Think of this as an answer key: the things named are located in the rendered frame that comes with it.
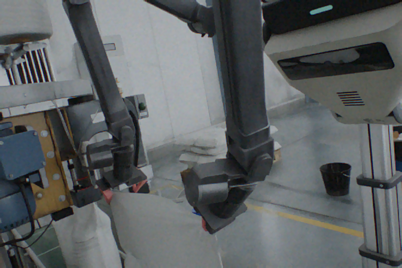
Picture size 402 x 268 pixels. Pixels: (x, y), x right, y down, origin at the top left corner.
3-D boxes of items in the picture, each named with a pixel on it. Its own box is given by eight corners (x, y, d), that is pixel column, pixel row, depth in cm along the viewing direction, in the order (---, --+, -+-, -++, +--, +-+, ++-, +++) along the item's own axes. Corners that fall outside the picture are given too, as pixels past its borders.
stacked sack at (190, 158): (233, 151, 444) (231, 142, 441) (199, 167, 399) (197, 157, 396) (211, 150, 474) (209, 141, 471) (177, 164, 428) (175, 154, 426)
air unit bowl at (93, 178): (101, 183, 103) (97, 166, 102) (92, 187, 101) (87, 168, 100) (97, 182, 105) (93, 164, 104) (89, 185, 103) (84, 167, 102)
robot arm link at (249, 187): (265, 185, 57) (252, 160, 60) (233, 189, 53) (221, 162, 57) (249, 204, 61) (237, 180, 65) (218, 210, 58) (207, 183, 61)
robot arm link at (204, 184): (276, 156, 52) (249, 130, 59) (216, 160, 47) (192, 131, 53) (255, 211, 58) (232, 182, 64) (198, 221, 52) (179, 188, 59)
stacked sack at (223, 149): (239, 149, 402) (238, 139, 399) (213, 159, 379) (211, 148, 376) (209, 145, 456) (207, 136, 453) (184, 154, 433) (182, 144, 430)
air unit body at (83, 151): (106, 185, 104) (95, 139, 101) (93, 191, 101) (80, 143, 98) (101, 183, 107) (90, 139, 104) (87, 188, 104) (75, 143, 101)
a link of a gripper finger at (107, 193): (96, 199, 100) (95, 177, 94) (116, 190, 104) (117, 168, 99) (106, 213, 96) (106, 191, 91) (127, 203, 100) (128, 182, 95)
